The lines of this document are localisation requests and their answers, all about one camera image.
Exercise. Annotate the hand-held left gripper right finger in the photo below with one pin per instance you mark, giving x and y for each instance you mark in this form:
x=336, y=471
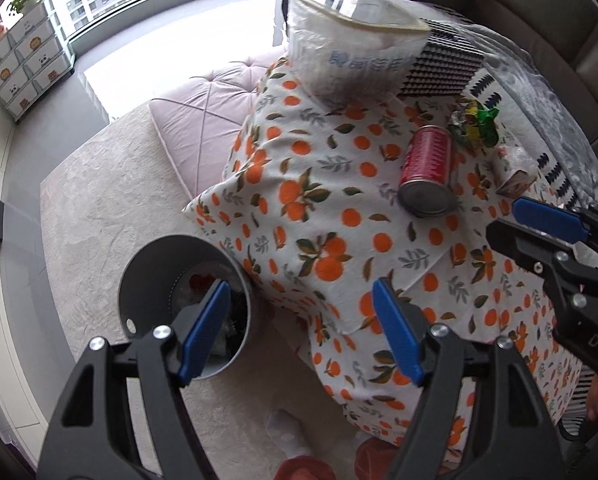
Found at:
x=396, y=330

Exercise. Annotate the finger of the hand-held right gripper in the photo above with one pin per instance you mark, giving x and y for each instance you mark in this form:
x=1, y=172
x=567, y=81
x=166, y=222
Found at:
x=524, y=245
x=549, y=217

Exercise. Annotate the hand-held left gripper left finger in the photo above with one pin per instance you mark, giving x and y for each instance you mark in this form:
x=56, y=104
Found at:
x=204, y=330

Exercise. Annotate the red ribbon bow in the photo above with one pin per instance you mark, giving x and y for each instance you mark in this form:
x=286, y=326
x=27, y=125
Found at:
x=199, y=281

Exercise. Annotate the small clear snack packet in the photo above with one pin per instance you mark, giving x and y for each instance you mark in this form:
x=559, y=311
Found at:
x=516, y=180

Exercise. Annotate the grey round trash bin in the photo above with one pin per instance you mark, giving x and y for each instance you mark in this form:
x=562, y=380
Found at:
x=149, y=270

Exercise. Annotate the green wrapper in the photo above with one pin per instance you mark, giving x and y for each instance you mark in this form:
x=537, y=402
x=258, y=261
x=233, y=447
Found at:
x=481, y=122

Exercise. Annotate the red drink can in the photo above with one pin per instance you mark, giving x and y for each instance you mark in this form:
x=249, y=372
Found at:
x=426, y=160

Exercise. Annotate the person's white-socked left foot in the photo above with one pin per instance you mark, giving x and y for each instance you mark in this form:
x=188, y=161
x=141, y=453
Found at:
x=284, y=430

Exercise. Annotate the person's right leg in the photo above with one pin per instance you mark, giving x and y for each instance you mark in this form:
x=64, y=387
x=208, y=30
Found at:
x=374, y=462

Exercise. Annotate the orange print tablecloth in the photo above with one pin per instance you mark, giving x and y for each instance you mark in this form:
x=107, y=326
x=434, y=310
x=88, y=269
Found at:
x=329, y=185

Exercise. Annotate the beige patterned rug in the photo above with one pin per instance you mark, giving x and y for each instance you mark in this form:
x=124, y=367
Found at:
x=104, y=185

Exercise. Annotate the black white houndstooth tissue box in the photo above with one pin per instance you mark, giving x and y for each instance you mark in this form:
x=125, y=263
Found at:
x=439, y=67

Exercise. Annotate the grey-green leather sofa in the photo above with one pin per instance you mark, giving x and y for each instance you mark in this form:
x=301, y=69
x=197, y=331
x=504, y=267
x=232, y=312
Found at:
x=554, y=10

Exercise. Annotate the pink tufted ottoman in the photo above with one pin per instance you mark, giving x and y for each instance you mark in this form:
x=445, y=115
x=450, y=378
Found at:
x=204, y=110

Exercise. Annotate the clear plastic storage container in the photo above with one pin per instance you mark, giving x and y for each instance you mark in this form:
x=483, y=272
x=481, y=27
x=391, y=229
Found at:
x=339, y=60

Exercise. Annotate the white animal-print drawer cabinet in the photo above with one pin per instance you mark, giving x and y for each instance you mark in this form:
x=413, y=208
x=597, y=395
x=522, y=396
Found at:
x=24, y=70

